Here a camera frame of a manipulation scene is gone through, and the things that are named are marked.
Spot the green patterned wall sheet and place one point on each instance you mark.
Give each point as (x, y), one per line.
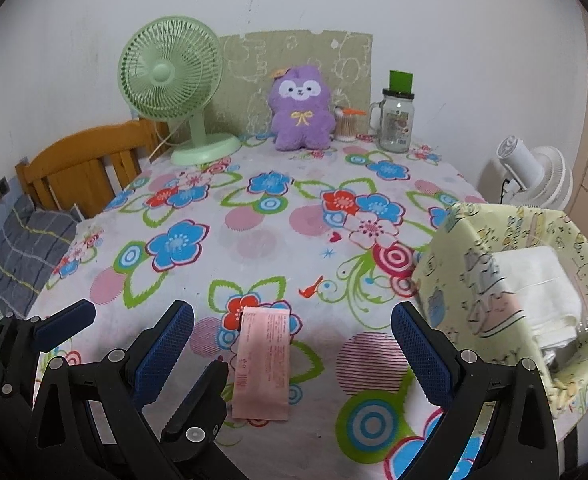
(244, 75)

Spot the green desk fan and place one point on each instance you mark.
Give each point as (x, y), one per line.
(163, 72)

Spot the purple plush toy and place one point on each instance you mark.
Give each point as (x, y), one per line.
(299, 120)

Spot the orange wooden chair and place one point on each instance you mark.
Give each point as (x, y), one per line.
(78, 150)

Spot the grey plaid pillow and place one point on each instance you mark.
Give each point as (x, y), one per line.
(28, 245)

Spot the small orange carrot figure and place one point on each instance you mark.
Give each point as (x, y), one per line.
(351, 110)

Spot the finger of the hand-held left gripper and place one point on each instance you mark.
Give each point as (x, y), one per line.
(198, 400)
(66, 325)

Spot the glass jar mug green lid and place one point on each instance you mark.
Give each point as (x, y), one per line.
(394, 130)

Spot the white towel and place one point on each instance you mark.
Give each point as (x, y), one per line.
(529, 280)

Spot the pink paper packet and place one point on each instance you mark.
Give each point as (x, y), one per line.
(261, 360)

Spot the white desk fan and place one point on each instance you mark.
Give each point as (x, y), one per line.
(544, 175)

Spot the yellow-green patterned storage box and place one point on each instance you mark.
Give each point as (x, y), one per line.
(454, 270)

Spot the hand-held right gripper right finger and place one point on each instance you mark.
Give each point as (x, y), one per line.
(421, 355)

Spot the floral tablecloth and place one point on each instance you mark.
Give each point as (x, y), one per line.
(274, 250)

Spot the clear cotton swab container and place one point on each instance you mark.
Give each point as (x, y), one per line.
(345, 129)

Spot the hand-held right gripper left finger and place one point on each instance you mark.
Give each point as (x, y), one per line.
(166, 350)

